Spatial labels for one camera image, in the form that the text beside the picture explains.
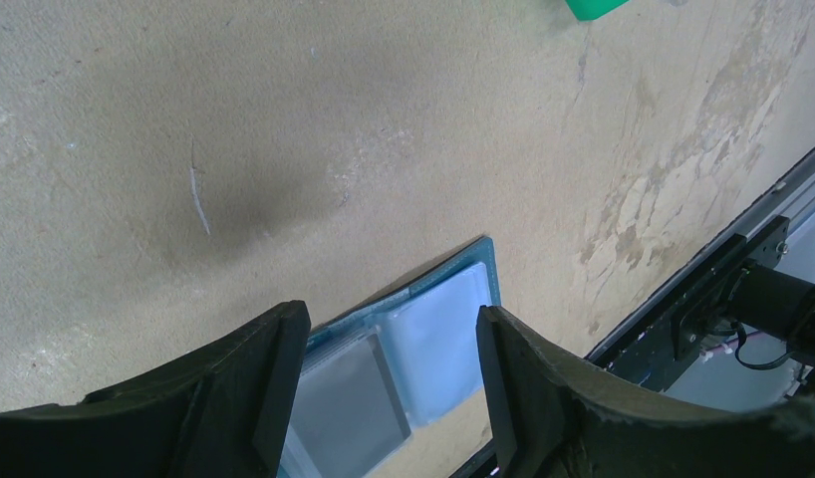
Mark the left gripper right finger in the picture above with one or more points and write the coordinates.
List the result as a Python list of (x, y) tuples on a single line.
[(553, 414)]

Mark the aluminium frame rail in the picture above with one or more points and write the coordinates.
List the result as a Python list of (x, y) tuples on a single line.
[(788, 196)]

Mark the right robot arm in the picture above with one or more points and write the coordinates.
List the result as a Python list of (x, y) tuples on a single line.
[(778, 305)]

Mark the green plastic bin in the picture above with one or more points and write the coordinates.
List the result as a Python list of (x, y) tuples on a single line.
[(590, 10)]

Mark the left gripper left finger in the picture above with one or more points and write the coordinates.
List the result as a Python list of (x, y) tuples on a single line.
[(222, 410)]

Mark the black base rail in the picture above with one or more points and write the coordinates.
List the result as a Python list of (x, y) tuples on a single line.
[(691, 320)]

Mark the blue card holder wallet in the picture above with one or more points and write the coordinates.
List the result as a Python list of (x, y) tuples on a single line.
[(427, 331)]

